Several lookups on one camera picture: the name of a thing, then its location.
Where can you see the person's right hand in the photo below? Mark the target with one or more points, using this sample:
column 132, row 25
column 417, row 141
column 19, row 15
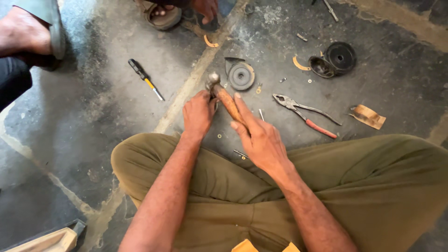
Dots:
column 264, row 143

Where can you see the person's left hand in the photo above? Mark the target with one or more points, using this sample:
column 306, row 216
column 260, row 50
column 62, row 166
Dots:
column 196, row 113

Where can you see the person's left fingers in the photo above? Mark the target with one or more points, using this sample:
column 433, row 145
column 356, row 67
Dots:
column 201, row 97

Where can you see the gray round pulley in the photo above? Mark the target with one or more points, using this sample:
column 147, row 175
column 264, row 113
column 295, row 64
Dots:
column 241, row 76

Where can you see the dark metal cover piece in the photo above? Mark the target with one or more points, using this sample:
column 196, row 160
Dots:
column 231, row 62

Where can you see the orange curved gasket piece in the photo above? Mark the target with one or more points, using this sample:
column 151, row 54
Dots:
column 209, row 43
column 299, row 65

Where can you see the small brass fitting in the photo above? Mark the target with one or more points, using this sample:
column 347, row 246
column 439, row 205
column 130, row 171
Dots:
column 258, row 89

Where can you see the short metal pin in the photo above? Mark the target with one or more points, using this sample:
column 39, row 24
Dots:
column 261, row 114

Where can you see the black yellow screwdriver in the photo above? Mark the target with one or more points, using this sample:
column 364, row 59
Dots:
column 141, row 74

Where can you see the small screw with brass nut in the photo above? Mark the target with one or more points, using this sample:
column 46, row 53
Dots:
column 240, row 154

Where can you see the brown sandal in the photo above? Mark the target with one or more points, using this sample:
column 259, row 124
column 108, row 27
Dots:
column 164, row 20

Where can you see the small metal piece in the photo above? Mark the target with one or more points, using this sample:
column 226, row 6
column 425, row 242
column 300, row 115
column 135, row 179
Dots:
column 302, row 37

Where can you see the black rubber cup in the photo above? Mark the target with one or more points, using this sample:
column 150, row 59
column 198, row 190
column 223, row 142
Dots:
column 321, row 67

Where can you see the black round disc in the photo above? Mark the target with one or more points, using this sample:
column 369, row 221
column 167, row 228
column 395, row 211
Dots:
column 340, row 57

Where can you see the thin metal rod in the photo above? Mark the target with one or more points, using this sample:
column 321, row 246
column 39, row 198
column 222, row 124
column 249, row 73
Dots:
column 330, row 10

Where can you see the yellow cloth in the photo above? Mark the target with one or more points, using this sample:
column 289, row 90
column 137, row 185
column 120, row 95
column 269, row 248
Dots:
column 245, row 246

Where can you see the gray sandal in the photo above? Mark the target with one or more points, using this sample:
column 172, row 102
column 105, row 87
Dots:
column 56, row 28

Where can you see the brown paper scrap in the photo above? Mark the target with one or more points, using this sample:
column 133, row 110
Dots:
column 368, row 116

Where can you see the person's olive trousers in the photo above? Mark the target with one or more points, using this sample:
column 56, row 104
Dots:
column 367, row 185

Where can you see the wooden block with dark edge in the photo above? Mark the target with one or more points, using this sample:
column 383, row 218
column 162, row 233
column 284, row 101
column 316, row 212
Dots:
column 49, row 241

